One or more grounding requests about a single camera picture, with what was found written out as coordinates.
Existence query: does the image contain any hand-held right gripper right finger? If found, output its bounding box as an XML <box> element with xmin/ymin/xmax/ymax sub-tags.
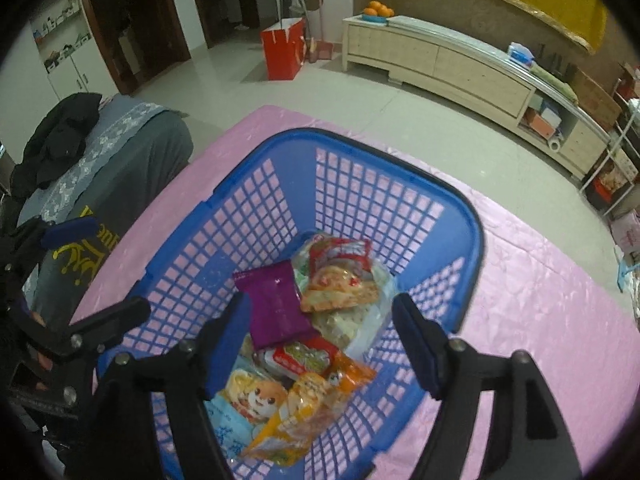
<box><xmin>391</xmin><ymin>294</ymin><xmax>583</xmax><ymax>480</ymax></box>

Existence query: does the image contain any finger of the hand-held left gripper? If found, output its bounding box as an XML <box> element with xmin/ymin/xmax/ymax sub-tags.
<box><xmin>17</xmin><ymin>297</ymin><xmax>152</xmax><ymax>361</ymax></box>
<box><xmin>0</xmin><ymin>217</ymin><xmax>101</xmax><ymax>286</ymax></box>

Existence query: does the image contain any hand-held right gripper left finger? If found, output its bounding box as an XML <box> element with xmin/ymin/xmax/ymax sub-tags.
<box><xmin>92</xmin><ymin>292</ymin><xmax>252</xmax><ymax>480</ymax></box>

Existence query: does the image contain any light blue cartoon snack packet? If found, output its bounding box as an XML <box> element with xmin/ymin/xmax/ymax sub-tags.
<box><xmin>207</xmin><ymin>367</ymin><xmax>290</xmax><ymax>461</ymax></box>

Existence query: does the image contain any purple snack packet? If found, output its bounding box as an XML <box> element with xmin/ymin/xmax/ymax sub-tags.
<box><xmin>233</xmin><ymin>261</ymin><xmax>319</xmax><ymax>351</ymax></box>

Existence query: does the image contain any red tray snack packet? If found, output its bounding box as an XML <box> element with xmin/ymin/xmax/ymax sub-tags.
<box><xmin>259</xmin><ymin>337</ymin><xmax>342</xmax><ymax>377</ymax></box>

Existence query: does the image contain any orange snack packet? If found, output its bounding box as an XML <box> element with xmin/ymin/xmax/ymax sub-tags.
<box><xmin>244</xmin><ymin>357</ymin><xmax>377</xmax><ymax>465</ymax></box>

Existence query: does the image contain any red snack packet pale picture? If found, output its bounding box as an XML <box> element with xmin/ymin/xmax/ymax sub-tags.
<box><xmin>300</xmin><ymin>236</ymin><xmax>381</xmax><ymax>314</ymax></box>

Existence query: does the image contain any blue plastic basket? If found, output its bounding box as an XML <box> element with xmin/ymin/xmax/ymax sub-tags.
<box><xmin>97</xmin><ymin>127</ymin><xmax>485</xmax><ymax>480</ymax></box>

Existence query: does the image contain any black jacket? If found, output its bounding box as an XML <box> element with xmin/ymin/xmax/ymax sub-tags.
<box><xmin>10</xmin><ymin>92</ymin><xmax>103</xmax><ymax>198</ymax></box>

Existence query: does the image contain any grey printed seat cover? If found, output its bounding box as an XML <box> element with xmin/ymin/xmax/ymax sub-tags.
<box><xmin>17</xmin><ymin>95</ymin><xmax>195</xmax><ymax>331</ymax></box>

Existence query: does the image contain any pink quilted mat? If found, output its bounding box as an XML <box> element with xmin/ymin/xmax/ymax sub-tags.
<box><xmin>70</xmin><ymin>105</ymin><xmax>640</xmax><ymax>480</ymax></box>

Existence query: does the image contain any white shelf cabinet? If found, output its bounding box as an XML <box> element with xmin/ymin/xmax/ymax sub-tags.
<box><xmin>27</xmin><ymin>0</ymin><xmax>121</xmax><ymax>103</ymax></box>

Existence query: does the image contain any pink gift bag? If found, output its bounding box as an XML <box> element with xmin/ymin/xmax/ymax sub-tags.
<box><xmin>611</xmin><ymin>212</ymin><xmax>640</xmax><ymax>253</ymax></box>

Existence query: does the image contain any yellow and red bag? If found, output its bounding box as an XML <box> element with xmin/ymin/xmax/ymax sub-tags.
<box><xmin>595</xmin><ymin>165</ymin><xmax>628</xmax><ymax>192</ymax></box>

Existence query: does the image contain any white metal rack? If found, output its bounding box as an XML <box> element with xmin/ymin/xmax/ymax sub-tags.
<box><xmin>580</xmin><ymin>105</ymin><xmax>640</xmax><ymax>218</ymax></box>

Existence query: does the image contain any red paper bag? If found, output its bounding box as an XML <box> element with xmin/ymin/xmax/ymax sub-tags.
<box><xmin>260</xmin><ymin>17</ymin><xmax>307</xmax><ymax>82</ymax></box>

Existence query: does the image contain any beige low cabinet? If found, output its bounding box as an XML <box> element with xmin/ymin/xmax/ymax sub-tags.
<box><xmin>341</xmin><ymin>14</ymin><xmax>613</xmax><ymax>181</ymax></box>

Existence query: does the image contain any green folded mat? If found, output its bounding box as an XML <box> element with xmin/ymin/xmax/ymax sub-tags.
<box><xmin>530</xmin><ymin>62</ymin><xmax>576</xmax><ymax>103</ymax></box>

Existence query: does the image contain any brown cardboard box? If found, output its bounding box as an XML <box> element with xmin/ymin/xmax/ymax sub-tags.
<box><xmin>567</xmin><ymin>67</ymin><xmax>623</xmax><ymax>131</ymax></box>

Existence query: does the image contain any red broom and dustpan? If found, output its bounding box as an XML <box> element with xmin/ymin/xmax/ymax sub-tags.
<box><xmin>305</xmin><ymin>0</ymin><xmax>333</xmax><ymax>63</ymax></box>

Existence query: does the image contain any blue tissue box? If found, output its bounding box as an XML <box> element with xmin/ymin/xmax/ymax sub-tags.
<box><xmin>507</xmin><ymin>41</ymin><xmax>536</xmax><ymax>67</ymax></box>

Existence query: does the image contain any black router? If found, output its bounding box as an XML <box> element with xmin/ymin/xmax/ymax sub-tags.
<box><xmin>537</xmin><ymin>42</ymin><xmax>576</xmax><ymax>81</ymax></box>

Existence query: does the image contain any plate of oranges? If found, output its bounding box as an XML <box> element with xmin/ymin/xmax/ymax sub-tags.
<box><xmin>361</xmin><ymin>1</ymin><xmax>396</xmax><ymax>23</ymax></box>

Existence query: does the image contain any dark wooden door frame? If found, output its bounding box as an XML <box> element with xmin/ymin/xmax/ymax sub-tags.
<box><xmin>187</xmin><ymin>0</ymin><xmax>261</xmax><ymax>51</ymax></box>
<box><xmin>75</xmin><ymin>0</ymin><xmax>193</xmax><ymax>96</ymax></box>

